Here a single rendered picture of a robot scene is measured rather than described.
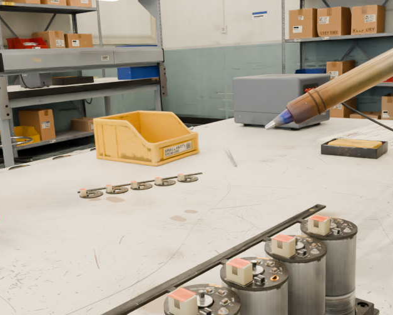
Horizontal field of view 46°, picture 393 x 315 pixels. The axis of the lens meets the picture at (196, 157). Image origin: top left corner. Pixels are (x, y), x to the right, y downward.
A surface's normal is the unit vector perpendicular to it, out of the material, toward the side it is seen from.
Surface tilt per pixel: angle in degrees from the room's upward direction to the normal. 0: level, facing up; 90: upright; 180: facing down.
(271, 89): 90
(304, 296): 90
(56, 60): 90
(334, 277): 90
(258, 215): 0
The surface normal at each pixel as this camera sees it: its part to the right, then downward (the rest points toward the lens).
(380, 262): -0.05, -0.98
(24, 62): 0.78, 0.10
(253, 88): -0.69, 0.18
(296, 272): -0.19, 0.21
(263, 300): 0.15, 0.20
